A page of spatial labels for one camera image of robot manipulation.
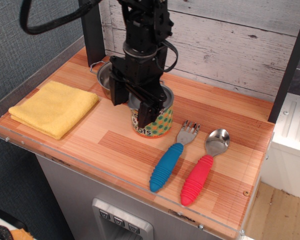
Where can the black right vertical post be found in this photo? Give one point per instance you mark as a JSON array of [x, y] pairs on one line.
[[286, 81]]

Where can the red handled toy spoon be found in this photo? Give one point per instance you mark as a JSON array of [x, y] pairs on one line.
[[216, 143]]

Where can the black vertical post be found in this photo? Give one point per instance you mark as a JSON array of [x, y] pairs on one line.
[[93, 36], [286, 81]]

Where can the small steel pot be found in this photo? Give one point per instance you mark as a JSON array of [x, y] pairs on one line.
[[102, 77]]

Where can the black left vertical post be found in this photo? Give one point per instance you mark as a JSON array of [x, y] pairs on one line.
[[93, 36]]

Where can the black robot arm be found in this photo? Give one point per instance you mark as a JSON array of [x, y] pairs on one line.
[[148, 25]]

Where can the grey toy fridge cabinet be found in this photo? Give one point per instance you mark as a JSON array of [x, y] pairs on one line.
[[75, 185]]

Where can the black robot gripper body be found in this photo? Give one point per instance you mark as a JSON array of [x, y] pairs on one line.
[[159, 59]]

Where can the peas and carrots toy can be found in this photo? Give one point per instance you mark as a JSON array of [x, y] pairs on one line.
[[163, 122]]

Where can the silver dispenser button panel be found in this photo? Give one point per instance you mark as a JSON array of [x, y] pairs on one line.
[[116, 224]]

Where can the white toy sink unit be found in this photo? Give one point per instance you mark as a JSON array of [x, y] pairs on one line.
[[281, 167]]

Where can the blue handled toy fork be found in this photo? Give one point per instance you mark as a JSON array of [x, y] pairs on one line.
[[164, 168]]

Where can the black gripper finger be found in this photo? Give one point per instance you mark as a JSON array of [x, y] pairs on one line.
[[148, 112], [118, 92]]

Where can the folded yellow cloth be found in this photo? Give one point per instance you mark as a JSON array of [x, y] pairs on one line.
[[54, 109]]

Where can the clear acrylic table guard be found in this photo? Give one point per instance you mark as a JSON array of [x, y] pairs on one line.
[[104, 138]]

